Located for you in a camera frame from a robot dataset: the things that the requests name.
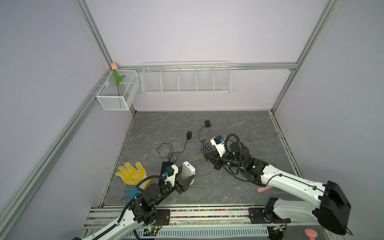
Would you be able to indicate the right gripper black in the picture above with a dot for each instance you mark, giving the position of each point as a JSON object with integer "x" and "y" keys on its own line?
{"x": 217, "y": 159}

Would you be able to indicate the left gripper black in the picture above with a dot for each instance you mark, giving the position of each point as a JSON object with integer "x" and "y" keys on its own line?
{"x": 183, "y": 186}

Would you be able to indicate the black network switch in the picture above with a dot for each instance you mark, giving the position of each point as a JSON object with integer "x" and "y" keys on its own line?
{"x": 165, "y": 169}

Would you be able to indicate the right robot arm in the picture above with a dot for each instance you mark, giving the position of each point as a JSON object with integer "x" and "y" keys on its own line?
{"x": 325, "y": 203}

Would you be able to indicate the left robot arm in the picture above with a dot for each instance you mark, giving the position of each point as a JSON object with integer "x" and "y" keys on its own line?
{"x": 141, "y": 210}

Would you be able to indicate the black power brick far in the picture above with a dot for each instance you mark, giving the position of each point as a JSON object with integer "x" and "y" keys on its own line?
{"x": 207, "y": 124}

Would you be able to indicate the blue yellow toy rake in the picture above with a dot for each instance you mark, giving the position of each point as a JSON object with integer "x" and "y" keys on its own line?
{"x": 130, "y": 192}

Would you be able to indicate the yellow work glove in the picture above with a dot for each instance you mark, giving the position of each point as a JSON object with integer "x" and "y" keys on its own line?
{"x": 131, "y": 175}

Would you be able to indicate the pink purple toy shovel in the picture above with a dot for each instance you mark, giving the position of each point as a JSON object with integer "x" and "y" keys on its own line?
{"x": 263, "y": 189}

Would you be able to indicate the white mesh basket small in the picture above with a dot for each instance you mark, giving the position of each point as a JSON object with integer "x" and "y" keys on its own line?
{"x": 108, "y": 95}

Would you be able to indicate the artificial tulip flower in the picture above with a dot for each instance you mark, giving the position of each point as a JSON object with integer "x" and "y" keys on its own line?
{"x": 118, "y": 78}

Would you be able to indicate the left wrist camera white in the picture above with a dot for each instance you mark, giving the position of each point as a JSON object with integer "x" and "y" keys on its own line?
{"x": 170, "y": 181}

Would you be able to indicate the black power cord tangled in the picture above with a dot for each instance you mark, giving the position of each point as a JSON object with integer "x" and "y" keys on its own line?
{"x": 169, "y": 153}

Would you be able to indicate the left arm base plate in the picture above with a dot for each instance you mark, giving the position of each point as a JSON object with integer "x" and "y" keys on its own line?
{"x": 162, "y": 218}

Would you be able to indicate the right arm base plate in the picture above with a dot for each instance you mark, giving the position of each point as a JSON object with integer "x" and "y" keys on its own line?
{"x": 260, "y": 216}

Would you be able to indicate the white wire basket long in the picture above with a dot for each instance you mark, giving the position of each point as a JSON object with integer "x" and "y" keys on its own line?
{"x": 186, "y": 77}

